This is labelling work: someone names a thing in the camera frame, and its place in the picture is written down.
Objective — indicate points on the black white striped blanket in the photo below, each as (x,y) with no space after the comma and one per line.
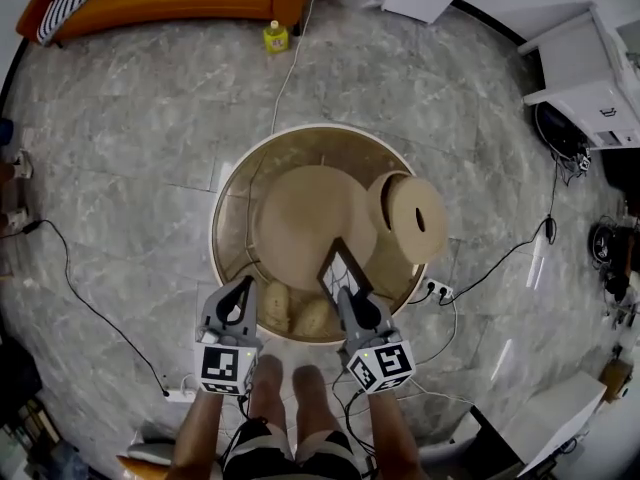
(65,3)

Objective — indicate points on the white power strip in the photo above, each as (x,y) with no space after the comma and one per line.
(181,396)
(439,289)

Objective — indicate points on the person's leg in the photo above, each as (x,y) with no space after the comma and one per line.
(267,393)
(311,400)

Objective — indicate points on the person's right beige shoe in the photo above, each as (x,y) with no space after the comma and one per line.
(312,318)

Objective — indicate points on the person's right forearm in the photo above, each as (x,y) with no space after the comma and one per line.
(395,438)

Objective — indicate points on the person's left leg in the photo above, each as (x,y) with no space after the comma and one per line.
(267,393)

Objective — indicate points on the dark grey cabinet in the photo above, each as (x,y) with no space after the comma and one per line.
(495,438)

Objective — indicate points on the black-framed white printed card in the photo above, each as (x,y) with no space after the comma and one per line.
(340,273)

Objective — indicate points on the person's left forearm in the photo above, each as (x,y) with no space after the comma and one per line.
(192,438)

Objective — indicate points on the round tan tissue box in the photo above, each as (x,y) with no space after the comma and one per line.
(415,218)

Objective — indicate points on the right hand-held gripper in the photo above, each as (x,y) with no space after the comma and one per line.
(382,363)

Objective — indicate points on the grey device on floor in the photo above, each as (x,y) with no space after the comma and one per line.
(582,162)

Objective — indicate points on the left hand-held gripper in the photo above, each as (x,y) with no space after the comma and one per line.
(220,363)

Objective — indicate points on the person's right leg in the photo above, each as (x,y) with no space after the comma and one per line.
(311,400)

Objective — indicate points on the small yellow bottle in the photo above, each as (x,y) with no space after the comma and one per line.
(276,38)

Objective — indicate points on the person's black striped shorts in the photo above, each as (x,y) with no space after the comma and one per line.
(260,448)

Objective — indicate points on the white sink cabinet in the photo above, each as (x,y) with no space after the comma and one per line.
(580,68)

